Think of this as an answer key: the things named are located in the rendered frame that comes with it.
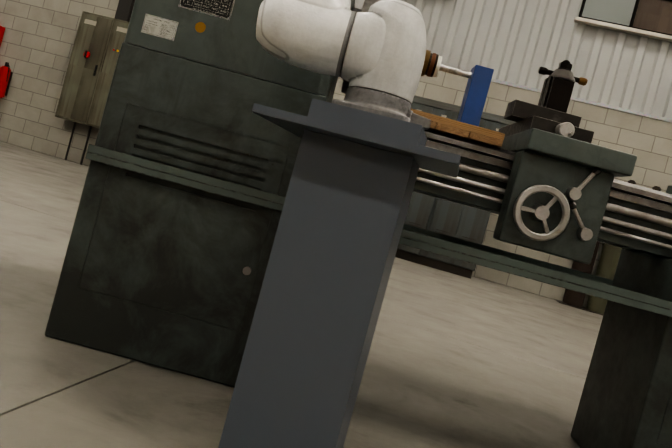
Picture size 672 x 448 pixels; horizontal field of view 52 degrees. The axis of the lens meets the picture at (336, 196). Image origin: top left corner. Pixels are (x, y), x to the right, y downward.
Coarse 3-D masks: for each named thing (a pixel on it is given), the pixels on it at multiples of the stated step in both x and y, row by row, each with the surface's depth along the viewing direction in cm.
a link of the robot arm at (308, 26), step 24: (264, 0) 157; (288, 0) 154; (312, 0) 154; (336, 0) 155; (264, 24) 154; (288, 24) 152; (312, 24) 152; (336, 24) 152; (264, 48) 160; (288, 48) 154; (312, 48) 153; (336, 48) 153; (336, 72) 158
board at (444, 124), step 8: (416, 112) 201; (424, 112) 201; (432, 120) 201; (440, 120) 201; (448, 120) 201; (432, 128) 201; (440, 128) 201; (448, 128) 201; (456, 128) 201; (464, 128) 201; (472, 128) 201; (480, 128) 201; (464, 136) 201; (472, 136) 201; (480, 136) 201; (488, 136) 201; (496, 136) 201; (504, 136) 201; (488, 144) 203; (496, 144) 201
